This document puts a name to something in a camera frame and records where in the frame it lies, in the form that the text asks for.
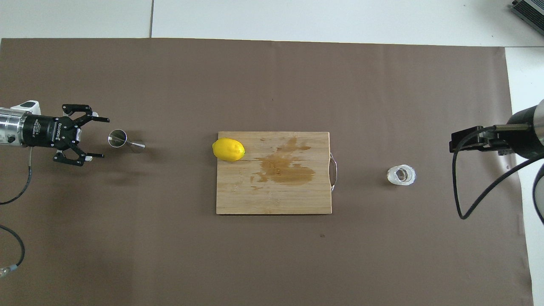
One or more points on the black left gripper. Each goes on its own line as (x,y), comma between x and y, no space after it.
(51,132)

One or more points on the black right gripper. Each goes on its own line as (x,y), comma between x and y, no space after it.
(522,136)

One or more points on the steel double jigger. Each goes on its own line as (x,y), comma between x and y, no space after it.
(117,138)

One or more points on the small clear glass cup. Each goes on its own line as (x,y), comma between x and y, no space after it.
(401,175)

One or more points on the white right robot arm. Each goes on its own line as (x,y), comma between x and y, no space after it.
(540,127)

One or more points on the grey ribbed metal device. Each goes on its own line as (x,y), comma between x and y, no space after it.
(531,8)

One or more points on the yellow lemon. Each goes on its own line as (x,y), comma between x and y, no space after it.
(228,149)

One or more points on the brown paper table mat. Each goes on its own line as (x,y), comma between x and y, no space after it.
(170,255)

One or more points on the wooden cutting board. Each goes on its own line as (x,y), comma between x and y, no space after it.
(238,195)

